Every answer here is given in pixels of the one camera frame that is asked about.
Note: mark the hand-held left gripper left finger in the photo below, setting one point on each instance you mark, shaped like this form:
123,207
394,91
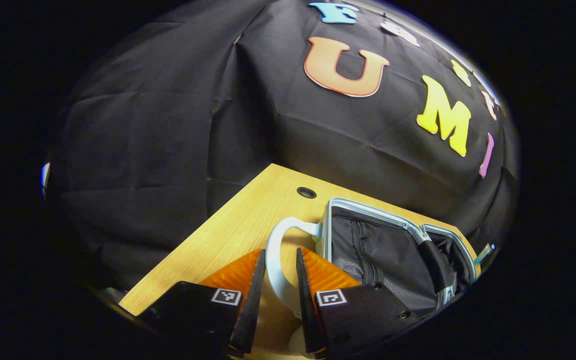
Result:
253,310

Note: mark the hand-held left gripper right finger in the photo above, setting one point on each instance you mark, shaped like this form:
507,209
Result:
308,315

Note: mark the light blue small suitcase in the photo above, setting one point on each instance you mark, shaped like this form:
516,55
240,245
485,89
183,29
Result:
383,250

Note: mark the small clear teal tube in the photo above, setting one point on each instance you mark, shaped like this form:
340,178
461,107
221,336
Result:
484,254

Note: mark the black backdrop cloth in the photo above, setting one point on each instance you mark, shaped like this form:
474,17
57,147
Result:
168,125

